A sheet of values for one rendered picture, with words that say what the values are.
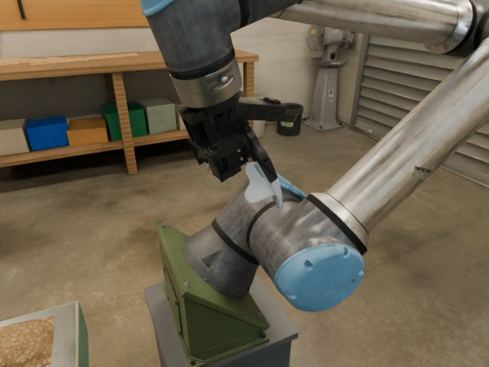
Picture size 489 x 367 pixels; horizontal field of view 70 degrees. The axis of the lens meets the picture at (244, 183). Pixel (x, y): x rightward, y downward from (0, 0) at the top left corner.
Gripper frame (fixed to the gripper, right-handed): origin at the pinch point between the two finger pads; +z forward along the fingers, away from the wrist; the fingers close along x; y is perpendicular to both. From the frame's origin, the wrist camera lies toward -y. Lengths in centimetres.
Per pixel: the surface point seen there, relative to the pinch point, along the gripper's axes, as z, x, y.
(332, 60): 124, -207, -230
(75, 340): -7.8, 10.4, 33.3
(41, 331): -9.7, 7.9, 35.7
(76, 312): -7.2, 6.1, 32.4
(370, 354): 110, 3, -24
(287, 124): 158, -205, -157
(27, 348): -10.6, 9.7, 37.0
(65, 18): 9, -280, -28
